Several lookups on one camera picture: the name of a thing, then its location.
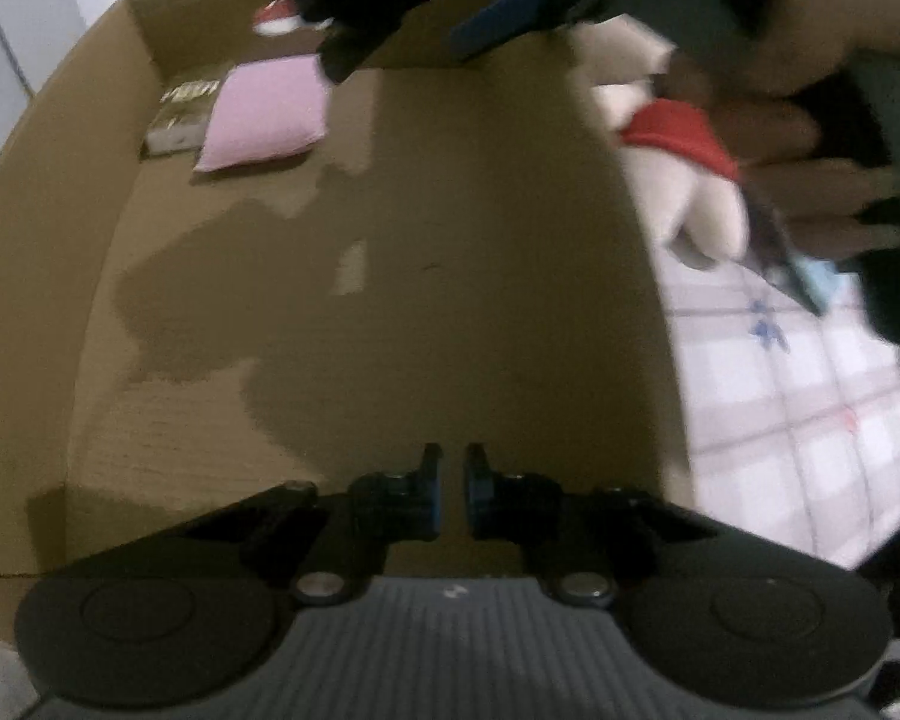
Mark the plush doll with red shirt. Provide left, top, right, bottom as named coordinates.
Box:
left=574, top=15, right=749, bottom=272

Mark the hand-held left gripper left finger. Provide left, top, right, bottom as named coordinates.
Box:
left=187, top=444, right=445, bottom=607

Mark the person's right hand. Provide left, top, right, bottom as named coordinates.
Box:
left=667, top=0, right=900, bottom=254

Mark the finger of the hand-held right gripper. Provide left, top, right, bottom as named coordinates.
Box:
left=319, top=11, right=421, bottom=85
left=450, top=0, right=554, bottom=61

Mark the brown cardboard box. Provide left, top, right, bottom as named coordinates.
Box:
left=0, top=0, right=698, bottom=638

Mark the checkered floral bed sheet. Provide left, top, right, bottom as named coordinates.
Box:
left=656, top=240, right=900, bottom=575

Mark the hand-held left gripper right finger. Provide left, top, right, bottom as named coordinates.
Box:
left=463, top=444, right=721, bottom=607

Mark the red and white object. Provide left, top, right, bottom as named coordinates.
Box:
left=253, top=0, right=306, bottom=37

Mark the pink folded cloth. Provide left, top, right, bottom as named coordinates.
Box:
left=193, top=54, right=331, bottom=173

